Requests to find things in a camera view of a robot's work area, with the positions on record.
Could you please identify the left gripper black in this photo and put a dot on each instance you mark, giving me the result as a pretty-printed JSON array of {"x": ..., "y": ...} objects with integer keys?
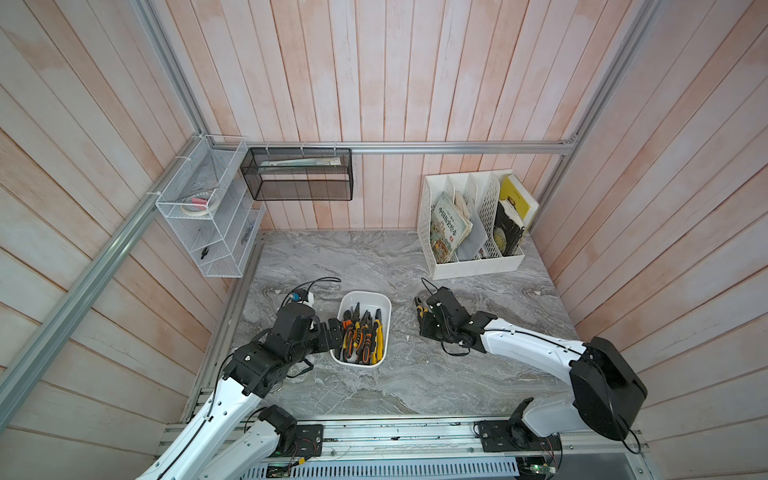
[{"x": 324, "y": 343}]

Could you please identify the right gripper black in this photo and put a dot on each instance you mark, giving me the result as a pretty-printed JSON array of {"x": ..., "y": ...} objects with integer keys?
[{"x": 424, "y": 326}]

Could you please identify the yellow handled pliers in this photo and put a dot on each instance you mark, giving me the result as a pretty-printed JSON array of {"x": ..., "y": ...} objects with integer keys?
[{"x": 422, "y": 307}]

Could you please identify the yellow black combination pliers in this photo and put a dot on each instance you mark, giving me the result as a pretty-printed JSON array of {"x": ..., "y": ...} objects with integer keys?
[{"x": 377, "y": 344}]

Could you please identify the white plastic storage box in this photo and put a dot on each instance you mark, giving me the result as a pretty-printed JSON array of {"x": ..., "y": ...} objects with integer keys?
[{"x": 369, "y": 301}]

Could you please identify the orange black long-nose pliers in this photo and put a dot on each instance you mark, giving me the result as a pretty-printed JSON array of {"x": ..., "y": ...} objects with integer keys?
[{"x": 364, "y": 347}]

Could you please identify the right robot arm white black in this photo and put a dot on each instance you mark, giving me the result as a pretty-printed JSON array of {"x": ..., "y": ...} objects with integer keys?
[{"x": 605, "y": 395}]

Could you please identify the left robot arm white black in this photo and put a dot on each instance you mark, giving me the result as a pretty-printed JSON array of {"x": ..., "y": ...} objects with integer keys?
[{"x": 245, "y": 380}]

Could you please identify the orange black greener pliers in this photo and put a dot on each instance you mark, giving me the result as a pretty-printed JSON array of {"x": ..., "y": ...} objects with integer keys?
[{"x": 350, "y": 324}]

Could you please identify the colourful cover book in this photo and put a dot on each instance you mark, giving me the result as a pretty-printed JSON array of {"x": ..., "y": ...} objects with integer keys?
[{"x": 450, "y": 225}]

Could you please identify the dark cover book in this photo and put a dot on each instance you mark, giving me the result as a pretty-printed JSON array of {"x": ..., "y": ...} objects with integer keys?
[{"x": 508, "y": 228}]

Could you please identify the yellow book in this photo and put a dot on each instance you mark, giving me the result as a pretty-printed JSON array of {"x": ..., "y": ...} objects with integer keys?
[{"x": 512, "y": 189}]

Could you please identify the white file organizer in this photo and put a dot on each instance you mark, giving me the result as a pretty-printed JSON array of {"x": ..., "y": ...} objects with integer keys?
[{"x": 478, "y": 254}]

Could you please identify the tape roll on shelf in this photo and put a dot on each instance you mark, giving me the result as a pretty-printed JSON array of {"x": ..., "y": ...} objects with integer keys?
[{"x": 199, "y": 205}]

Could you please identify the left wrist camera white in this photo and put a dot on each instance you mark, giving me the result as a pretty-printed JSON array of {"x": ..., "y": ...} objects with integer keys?
[{"x": 301, "y": 296}]

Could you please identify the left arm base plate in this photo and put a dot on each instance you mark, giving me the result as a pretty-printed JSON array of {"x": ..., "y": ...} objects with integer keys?
[{"x": 303, "y": 441}]

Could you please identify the aluminium rail frame front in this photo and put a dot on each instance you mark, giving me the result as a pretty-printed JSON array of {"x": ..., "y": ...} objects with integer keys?
[{"x": 411, "y": 437}]

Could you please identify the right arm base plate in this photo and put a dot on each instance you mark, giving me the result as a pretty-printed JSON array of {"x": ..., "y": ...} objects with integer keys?
[{"x": 507, "y": 436}]

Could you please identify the white wire mesh shelf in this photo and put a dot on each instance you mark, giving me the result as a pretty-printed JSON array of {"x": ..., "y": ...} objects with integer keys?
[{"x": 220, "y": 244}]

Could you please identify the black mesh wall basket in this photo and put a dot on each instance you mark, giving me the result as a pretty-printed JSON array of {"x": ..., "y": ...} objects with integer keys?
[{"x": 299, "y": 173}]

